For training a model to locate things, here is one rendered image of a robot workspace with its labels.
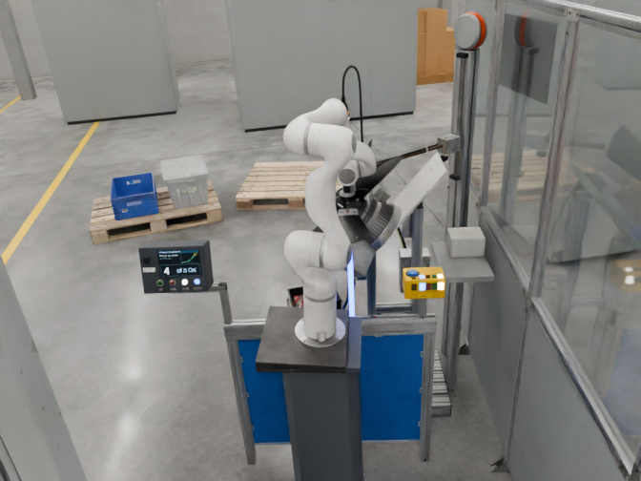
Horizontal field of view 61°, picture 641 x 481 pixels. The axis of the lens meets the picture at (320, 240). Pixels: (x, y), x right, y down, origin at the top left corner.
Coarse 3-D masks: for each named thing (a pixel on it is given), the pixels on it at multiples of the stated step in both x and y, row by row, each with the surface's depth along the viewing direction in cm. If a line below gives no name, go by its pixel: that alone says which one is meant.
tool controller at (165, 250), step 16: (176, 240) 223; (192, 240) 221; (208, 240) 221; (144, 256) 214; (160, 256) 213; (176, 256) 213; (192, 256) 213; (208, 256) 219; (144, 272) 215; (176, 272) 215; (192, 272) 214; (208, 272) 218; (144, 288) 217; (160, 288) 217; (176, 288) 216; (192, 288) 216; (208, 288) 217
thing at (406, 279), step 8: (424, 272) 220; (432, 272) 219; (440, 272) 219; (408, 280) 215; (416, 280) 215; (424, 280) 215; (432, 280) 215; (440, 280) 215; (408, 288) 217; (408, 296) 218; (416, 296) 218; (424, 296) 218; (432, 296) 218; (440, 296) 218
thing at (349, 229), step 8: (344, 216) 244; (352, 216) 243; (360, 216) 244; (344, 224) 237; (352, 224) 237; (360, 224) 236; (352, 232) 232; (360, 232) 230; (368, 232) 228; (352, 240) 226; (360, 240) 225
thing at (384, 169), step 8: (392, 160) 235; (400, 160) 241; (384, 168) 238; (392, 168) 243; (368, 176) 234; (376, 176) 241; (384, 176) 246; (360, 184) 241; (368, 184) 246; (376, 184) 249
